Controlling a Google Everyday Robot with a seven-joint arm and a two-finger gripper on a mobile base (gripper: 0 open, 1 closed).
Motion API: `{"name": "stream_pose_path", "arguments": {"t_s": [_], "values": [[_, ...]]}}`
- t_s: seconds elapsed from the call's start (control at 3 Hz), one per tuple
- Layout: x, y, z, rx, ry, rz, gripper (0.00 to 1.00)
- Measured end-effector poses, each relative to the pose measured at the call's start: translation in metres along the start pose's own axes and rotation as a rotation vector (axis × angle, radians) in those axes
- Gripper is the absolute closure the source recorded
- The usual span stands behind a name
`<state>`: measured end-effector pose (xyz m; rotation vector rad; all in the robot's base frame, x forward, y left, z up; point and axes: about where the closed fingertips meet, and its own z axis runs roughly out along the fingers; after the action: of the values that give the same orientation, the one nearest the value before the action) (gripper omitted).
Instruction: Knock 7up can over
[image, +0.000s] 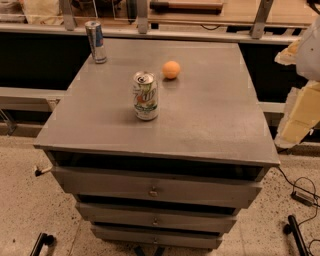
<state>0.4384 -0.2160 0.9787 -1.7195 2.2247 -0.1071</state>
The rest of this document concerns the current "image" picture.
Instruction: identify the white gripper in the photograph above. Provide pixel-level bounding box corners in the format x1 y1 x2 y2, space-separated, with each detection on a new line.
274 16 320 148

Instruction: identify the white green 7up can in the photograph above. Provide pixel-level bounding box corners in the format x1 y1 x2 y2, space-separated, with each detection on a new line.
133 71 158 121

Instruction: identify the blue silver energy drink can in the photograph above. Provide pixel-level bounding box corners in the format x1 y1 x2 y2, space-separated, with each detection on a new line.
85 21 107 64

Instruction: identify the orange ball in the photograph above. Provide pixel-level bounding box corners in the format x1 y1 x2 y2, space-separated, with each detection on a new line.
162 61 181 79

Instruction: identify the black right base leg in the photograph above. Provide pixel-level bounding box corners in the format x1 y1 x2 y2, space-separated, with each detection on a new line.
283 215 309 256

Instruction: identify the black base leg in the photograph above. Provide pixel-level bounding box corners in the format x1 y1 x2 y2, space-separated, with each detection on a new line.
283 215 309 256
29 233 55 256

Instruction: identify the grey drawer cabinet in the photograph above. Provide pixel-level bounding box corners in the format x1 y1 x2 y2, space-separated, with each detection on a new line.
35 39 279 240

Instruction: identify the middle grey drawer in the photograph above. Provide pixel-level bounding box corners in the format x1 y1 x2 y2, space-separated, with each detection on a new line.
76 203 236 233

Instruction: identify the grey drawer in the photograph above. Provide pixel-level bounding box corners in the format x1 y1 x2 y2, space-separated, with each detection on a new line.
76 203 236 233
91 225 222 249
52 167 262 208

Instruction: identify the top grey drawer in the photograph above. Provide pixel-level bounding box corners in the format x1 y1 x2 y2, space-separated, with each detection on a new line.
52 167 262 208

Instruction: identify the bottom grey drawer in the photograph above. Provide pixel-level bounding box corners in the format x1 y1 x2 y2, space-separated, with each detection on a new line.
91 225 222 249

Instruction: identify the white plug on floor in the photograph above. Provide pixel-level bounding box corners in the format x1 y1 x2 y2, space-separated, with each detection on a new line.
34 166 52 177

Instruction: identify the black left base leg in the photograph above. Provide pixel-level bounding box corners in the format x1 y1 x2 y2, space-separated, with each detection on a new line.
29 233 55 256

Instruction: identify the black cable with adapter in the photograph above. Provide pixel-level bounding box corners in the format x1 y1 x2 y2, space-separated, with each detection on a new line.
276 166 320 256

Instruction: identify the grey metal rail frame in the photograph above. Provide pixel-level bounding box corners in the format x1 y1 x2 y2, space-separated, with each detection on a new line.
0 0 317 44

